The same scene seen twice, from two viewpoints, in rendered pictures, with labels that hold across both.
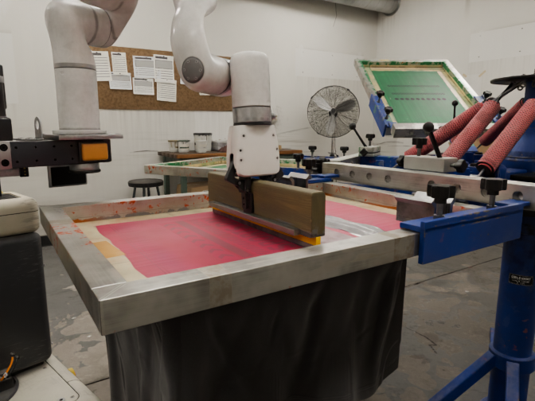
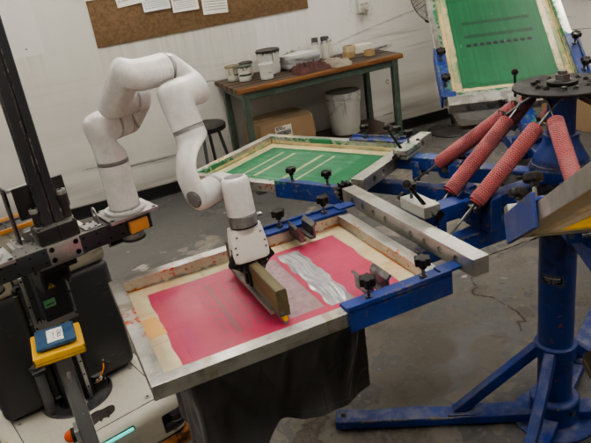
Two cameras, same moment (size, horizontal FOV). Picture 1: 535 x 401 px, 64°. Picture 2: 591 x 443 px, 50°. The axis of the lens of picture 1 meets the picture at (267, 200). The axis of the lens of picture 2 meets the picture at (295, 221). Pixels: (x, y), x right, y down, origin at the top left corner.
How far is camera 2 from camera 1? 100 cm
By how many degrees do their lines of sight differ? 17
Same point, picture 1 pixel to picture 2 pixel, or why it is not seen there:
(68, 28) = (102, 140)
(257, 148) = (248, 243)
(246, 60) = (229, 188)
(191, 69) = (193, 199)
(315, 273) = (269, 352)
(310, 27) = not seen: outside the picture
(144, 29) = not seen: outside the picture
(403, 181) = (394, 224)
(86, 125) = (128, 206)
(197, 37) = (193, 178)
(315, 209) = (280, 301)
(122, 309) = (162, 389)
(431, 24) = not seen: outside the picture
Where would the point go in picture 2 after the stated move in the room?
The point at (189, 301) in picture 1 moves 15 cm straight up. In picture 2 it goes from (194, 380) to (180, 323)
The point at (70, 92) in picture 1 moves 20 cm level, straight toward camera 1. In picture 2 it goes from (113, 185) to (113, 206)
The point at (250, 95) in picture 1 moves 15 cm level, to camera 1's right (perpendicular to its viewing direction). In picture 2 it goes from (237, 211) to (294, 206)
